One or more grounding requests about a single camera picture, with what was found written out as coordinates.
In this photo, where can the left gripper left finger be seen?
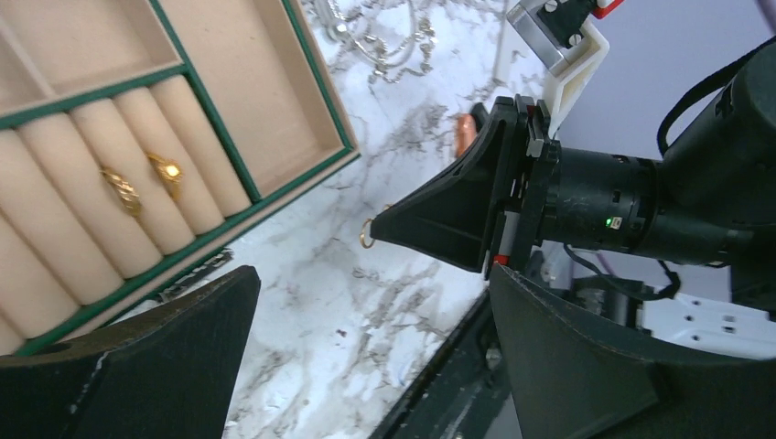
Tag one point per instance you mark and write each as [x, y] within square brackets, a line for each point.
[166, 373]

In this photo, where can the orange highlighter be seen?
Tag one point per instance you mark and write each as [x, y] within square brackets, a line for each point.
[465, 134]

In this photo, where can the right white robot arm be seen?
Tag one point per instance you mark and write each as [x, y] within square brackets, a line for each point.
[705, 211]

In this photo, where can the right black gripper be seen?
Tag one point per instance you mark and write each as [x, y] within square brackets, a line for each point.
[491, 199]

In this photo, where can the green jewelry box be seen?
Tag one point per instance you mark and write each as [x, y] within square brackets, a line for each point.
[138, 138]

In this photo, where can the green black highlighter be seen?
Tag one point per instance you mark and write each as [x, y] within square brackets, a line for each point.
[479, 115]

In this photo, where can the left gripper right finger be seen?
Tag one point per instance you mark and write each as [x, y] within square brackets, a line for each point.
[578, 375]

